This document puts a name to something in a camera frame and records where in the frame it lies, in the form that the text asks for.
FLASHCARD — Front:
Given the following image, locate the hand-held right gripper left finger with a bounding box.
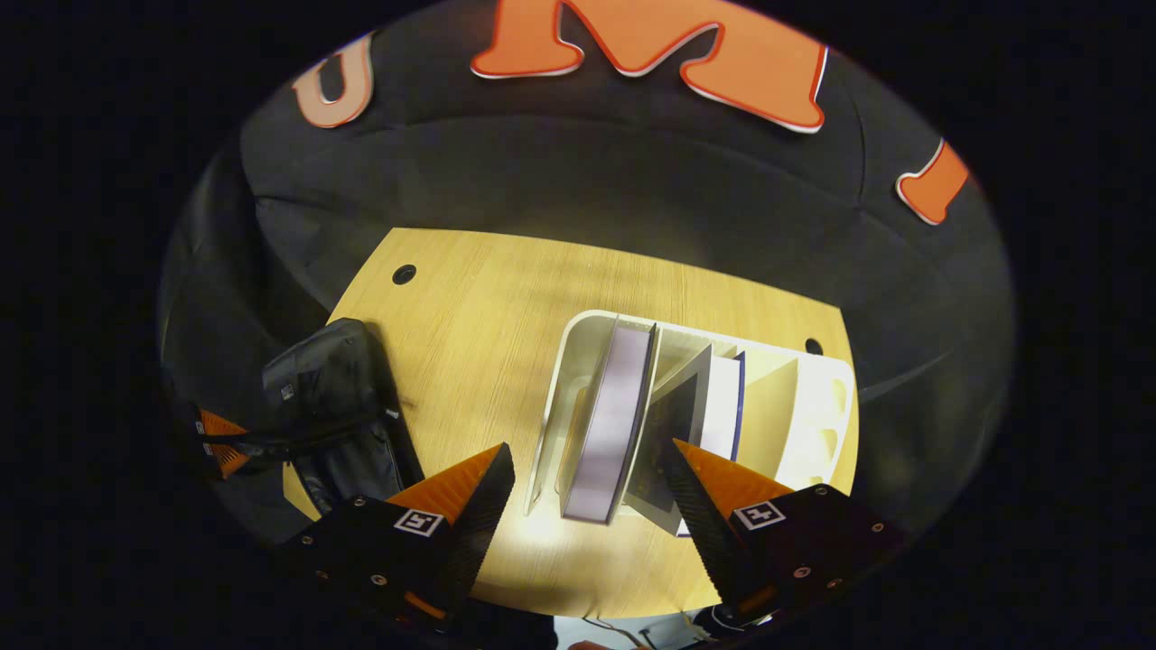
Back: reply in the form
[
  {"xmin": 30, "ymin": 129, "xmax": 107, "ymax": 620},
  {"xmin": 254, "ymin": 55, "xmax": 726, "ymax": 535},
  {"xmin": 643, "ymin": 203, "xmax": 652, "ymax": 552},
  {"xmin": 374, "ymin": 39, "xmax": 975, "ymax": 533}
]
[{"xmin": 280, "ymin": 441, "xmax": 517, "ymax": 633}]

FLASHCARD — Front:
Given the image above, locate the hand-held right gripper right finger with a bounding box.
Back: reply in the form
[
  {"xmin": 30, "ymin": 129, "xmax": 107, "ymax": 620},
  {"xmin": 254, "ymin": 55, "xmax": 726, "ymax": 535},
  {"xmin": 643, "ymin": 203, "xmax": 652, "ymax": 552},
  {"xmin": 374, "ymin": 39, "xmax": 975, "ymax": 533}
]
[{"xmin": 664, "ymin": 438, "xmax": 909, "ymax": 628}]

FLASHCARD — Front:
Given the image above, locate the blue spine book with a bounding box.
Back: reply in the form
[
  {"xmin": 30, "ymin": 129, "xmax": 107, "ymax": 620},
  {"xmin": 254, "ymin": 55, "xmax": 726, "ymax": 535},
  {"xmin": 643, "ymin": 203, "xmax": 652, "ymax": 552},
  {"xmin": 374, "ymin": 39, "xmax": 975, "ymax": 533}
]
[{"xmin": 623, "ymin": 343, "xmax": 747, "ymax": 540}]

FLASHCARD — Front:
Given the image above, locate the black schoolbag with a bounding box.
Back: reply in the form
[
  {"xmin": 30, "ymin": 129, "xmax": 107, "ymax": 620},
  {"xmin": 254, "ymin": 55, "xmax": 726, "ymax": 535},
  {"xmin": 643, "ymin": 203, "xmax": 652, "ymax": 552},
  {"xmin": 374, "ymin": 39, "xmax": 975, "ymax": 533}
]
[{"xmin": 260, "ymin": 316, "xmax": 427, "ymax": 523}]

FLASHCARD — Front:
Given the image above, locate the portrait cover book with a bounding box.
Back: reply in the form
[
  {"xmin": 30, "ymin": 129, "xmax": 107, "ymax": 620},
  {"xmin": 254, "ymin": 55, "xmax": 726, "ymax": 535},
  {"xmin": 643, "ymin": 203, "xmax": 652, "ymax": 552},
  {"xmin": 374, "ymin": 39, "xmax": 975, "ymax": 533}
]
[{"xmin": 560, "ymin": 322, "xmax": 660, "ymax": 526}]

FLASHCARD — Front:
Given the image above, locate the white bookshelf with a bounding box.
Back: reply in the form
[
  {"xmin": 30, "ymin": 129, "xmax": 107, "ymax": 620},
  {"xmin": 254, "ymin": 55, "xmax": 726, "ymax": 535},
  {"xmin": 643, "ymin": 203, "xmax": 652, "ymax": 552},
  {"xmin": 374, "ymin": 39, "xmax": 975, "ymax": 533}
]
[{"xmin": 524, "ymin": 309, "xmax": 856, "ymax": 543}]

